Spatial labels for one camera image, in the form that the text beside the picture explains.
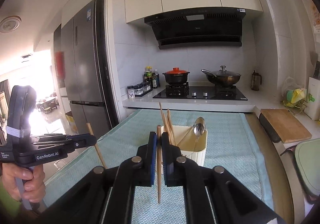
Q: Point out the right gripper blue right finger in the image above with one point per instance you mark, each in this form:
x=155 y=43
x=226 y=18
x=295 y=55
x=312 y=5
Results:
x=171 y=169

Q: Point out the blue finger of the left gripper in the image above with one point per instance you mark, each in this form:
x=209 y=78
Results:
x=51 y=139
x=73 y=142

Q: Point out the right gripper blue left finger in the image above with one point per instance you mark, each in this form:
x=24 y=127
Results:
x=146 y=173

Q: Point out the steel spoon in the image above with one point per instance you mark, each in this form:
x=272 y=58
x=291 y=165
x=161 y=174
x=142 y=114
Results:
x=200 y=120
x=198 y=131

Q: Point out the person's left hand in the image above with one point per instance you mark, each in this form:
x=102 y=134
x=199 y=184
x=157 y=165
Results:
x=34 y=188

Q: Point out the cardboard box on floor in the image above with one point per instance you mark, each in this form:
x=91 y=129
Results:
x=71 y=122

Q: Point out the cream ribbed utensil holder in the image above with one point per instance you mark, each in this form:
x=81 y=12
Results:
x=187 y=145

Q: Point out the grey double door refrigerator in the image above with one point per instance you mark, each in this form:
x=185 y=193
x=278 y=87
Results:
x=82 y=73

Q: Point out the white labelled spice jar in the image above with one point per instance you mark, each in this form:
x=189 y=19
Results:
x=131 y=92

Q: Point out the spice jar rack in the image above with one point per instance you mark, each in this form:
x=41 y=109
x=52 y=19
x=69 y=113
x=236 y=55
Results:
x=142 y=89

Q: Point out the red hanging item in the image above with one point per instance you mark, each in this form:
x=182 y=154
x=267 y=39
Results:
x=59 y=61

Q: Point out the black gas cooktop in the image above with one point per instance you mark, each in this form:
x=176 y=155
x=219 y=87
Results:
x=201 y=93

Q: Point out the sauce bottles group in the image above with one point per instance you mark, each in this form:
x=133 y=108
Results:
x=152 y=77

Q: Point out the black clay pot red lid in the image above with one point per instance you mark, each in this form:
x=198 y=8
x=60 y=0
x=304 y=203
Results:
x=176 y=76

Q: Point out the black griddle pan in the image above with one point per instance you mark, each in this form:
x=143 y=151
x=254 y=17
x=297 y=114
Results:
x=272 y=134

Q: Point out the dark wok with glass lid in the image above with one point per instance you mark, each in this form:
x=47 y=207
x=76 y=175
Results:
x=222 y=77

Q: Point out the wooden cutting board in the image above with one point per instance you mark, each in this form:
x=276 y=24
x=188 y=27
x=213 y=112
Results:
x=288 y=128

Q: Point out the dark glass french press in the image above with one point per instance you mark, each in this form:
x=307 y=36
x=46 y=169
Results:
x=256 y=81

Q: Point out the green cutting board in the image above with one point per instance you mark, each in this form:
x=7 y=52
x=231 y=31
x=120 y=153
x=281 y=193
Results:
x=307 y=160

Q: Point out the plastic bag with produce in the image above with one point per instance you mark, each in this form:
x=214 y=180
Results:
x=293 y=96

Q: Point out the black range hood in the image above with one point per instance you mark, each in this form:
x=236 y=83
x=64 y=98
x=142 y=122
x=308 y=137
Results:
x=194 y=27

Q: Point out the white knife block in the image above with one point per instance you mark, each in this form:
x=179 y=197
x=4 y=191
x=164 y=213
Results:
x=312 y=107

